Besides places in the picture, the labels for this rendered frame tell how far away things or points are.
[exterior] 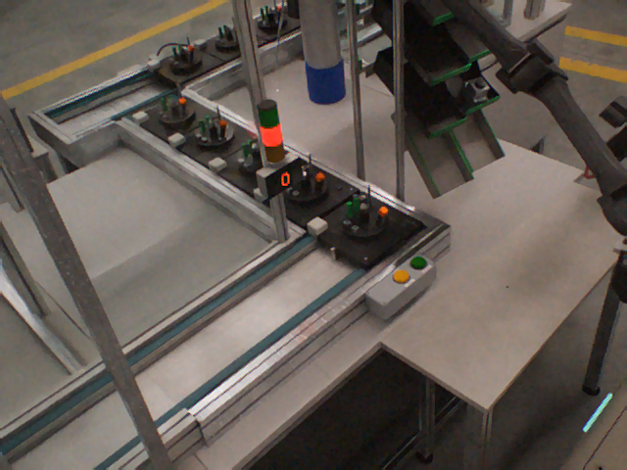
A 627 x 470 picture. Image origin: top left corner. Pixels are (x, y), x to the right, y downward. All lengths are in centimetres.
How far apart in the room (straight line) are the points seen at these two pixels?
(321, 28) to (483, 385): 150
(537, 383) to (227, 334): 143
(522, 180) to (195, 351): 120
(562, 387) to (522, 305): 98
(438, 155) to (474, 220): 24
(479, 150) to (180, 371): 111
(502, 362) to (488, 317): 15
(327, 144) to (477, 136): 62
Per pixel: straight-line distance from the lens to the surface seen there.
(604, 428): 237
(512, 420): 267
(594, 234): 210
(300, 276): 185
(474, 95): 196
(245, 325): 175
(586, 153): 158
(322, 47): 262
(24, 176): 98
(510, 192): 222
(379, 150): 242
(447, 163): 201
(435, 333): 176
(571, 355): 290
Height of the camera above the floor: 219
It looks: 40 degrees down
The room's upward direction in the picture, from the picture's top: 8 degrees counter-clockwise
